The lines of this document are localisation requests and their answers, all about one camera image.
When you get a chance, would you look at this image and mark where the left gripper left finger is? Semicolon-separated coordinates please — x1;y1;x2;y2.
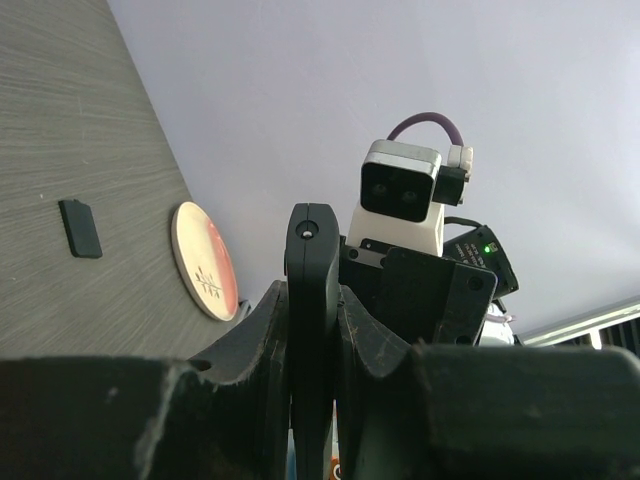
1;281;289;479

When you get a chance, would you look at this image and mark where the black battery cover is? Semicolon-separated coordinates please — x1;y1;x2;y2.
58;199;103;259

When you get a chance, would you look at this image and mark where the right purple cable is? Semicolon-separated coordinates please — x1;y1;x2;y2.
387;111;464;149

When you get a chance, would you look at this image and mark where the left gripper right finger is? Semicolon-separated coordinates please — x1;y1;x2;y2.
337;288;639;479

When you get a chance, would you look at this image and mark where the black remote control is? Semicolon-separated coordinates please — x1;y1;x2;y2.
285;203;340;479

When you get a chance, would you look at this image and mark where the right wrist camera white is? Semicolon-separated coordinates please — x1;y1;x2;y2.
346;140;474;257

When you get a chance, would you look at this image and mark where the pink rimmed plate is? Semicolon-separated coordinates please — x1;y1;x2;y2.
171;201;239;322

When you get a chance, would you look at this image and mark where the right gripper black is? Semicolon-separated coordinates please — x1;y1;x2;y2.
339;238;498;345

